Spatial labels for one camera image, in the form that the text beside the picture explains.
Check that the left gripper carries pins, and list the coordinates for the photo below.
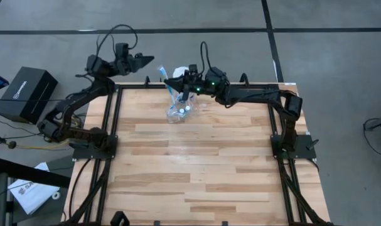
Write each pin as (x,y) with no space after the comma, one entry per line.
(124,67)

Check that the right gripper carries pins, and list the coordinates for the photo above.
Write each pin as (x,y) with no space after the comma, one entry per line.
(196,84)

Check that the blue toothbrush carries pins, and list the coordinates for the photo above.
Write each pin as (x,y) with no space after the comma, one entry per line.
(163,73)

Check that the clear acrylic organizer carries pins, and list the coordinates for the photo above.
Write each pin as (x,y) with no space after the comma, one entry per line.
(174,117)

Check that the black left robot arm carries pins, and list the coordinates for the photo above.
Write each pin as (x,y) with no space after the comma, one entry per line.
(77,99)

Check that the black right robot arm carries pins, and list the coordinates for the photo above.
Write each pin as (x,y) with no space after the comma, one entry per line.
(256,94)

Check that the white wipes canister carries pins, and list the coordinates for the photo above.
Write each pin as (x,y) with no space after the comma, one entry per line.
(179,71)

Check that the black cardboard box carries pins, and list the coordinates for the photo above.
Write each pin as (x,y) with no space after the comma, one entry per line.
(24,91)

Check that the black rounded device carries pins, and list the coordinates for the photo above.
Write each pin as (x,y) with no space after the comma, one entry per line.
(119,219)

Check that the black metal stand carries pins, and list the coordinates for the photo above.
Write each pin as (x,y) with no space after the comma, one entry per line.
(27,172)

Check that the white tape roll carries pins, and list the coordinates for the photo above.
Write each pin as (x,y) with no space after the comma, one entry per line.
(53,196)

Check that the white paper bag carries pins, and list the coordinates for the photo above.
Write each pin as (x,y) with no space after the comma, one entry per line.
(31,196)

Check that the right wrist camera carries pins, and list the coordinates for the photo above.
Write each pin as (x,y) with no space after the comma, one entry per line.
(193,69)

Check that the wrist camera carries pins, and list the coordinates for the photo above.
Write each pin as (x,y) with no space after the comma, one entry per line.
(121,50)
(193,69)

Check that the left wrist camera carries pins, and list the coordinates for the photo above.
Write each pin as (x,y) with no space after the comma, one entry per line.
(121,50)

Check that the black table frame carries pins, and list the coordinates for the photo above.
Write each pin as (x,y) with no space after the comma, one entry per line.
(137,85)

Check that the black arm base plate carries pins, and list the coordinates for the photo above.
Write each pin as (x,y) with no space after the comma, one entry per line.
(306,152)
(80,153)

